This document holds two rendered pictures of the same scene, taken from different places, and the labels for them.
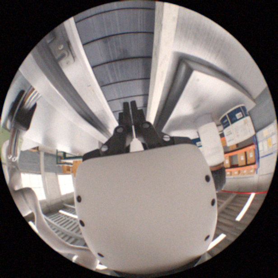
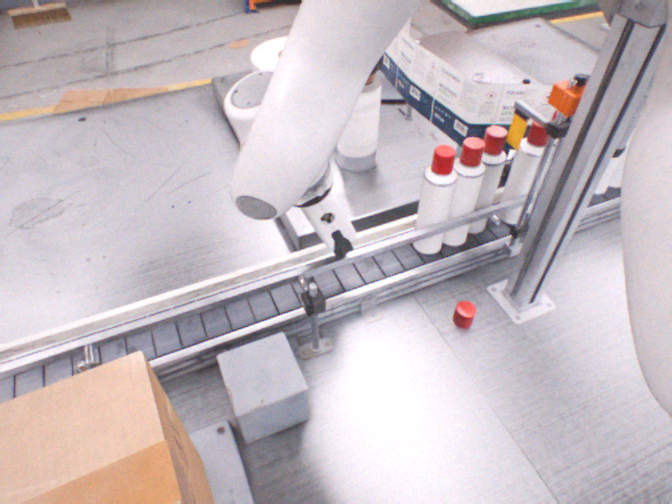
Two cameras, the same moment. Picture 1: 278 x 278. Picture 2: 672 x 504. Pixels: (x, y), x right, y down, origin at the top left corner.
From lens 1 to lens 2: 72 cm
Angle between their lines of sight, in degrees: 61
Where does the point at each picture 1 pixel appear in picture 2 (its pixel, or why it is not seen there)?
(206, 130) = (354, 149)
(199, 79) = (302, 226)
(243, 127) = not seen: hidden behind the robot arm
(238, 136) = not seen: hidden behind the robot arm
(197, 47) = (274, 250)
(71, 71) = (342, 342)
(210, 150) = (357, 117)
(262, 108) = not seen: outside the picture
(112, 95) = (355, 280)
